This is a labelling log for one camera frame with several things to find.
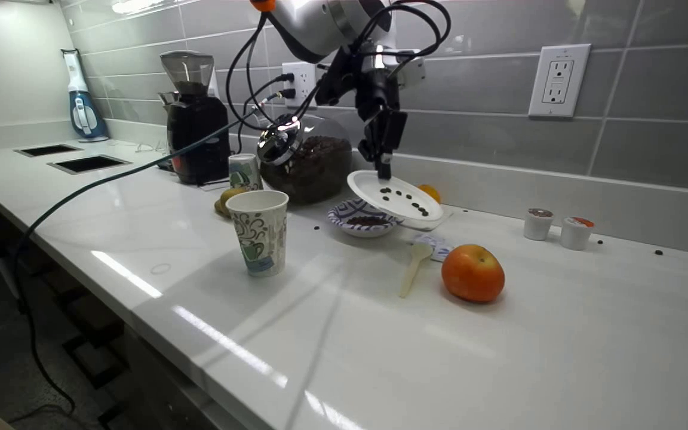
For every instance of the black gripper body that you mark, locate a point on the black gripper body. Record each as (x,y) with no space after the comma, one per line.
(381,96)

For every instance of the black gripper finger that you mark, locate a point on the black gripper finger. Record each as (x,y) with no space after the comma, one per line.
(394,146)
(371,139)

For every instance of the white paper plate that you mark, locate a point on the white paper plate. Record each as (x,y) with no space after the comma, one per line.
(376,199)

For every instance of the blue patterned paper bowl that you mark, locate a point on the blue patterned paper bowl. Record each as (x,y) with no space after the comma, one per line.
(346,230)

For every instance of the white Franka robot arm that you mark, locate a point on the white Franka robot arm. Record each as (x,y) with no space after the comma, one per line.
(321,24)

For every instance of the glass coffee bean jar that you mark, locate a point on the glass coffee bean jar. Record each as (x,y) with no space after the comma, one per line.
(310,171)

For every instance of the coffee bean pile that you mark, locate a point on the coffee bean pile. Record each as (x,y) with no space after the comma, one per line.
(364,220)

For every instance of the blue white sugar packet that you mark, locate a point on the blue white sugar packet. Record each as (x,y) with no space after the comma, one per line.
(440,246)

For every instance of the cream plastic spoon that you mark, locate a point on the cream plastic spoon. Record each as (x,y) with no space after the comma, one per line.
(417,263)

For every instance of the upturned patterned paper cup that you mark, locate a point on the upturned patterned paper cup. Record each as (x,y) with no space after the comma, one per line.
(242,171)

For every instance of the red yellow apple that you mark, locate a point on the red yellow apple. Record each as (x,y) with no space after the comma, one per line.
(474,275)

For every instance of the green yellow pear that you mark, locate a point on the green yellow pear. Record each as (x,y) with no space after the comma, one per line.
(222,207)

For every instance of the black coffee grinder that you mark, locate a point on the black coffee grinder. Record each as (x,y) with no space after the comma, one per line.
(196,146)

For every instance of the small white red containers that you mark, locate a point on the small white red containers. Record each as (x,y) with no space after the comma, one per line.
(580,238)

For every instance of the blue spray bottle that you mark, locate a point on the blue spray bottle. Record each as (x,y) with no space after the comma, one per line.
(84,116)

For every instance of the white wall outlet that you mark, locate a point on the white wall outlet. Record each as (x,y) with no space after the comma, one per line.
(305,72)
(559,80)

